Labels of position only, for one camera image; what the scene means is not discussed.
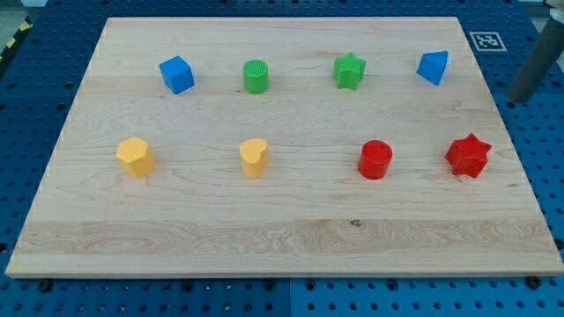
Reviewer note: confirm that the black bolt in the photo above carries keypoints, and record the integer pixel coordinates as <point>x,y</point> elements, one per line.
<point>45,285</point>
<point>533,282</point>

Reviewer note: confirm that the blue cube block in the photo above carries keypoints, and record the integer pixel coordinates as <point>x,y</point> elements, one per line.
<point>177,74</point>

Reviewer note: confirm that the red cylinder block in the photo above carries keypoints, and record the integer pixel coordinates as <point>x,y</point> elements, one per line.
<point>375,158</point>

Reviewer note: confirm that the green cylinder block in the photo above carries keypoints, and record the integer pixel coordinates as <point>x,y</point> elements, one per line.
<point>256,76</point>

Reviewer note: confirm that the wooden board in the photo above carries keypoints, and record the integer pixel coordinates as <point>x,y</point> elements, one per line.
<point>310,213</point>

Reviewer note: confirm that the blue triangular prism block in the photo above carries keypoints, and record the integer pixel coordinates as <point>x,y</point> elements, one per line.
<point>432,66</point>

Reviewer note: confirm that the black bolt left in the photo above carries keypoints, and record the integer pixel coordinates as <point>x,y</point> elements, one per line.
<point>45,285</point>

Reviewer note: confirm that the white fiducial marker tag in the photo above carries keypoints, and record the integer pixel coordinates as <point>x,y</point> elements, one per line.
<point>485,41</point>

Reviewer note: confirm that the red star block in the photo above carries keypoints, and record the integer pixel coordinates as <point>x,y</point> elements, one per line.
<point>468,156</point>

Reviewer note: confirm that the green star block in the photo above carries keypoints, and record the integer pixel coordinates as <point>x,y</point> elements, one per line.
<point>348,71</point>

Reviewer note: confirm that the yellow heart block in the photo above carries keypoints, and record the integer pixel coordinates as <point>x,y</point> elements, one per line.
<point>254,156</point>

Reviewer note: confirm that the black bolt right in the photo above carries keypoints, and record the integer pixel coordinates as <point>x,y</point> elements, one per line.
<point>533,282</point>

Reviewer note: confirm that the yellow hexagon block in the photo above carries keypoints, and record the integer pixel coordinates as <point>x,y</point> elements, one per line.
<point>136,157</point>

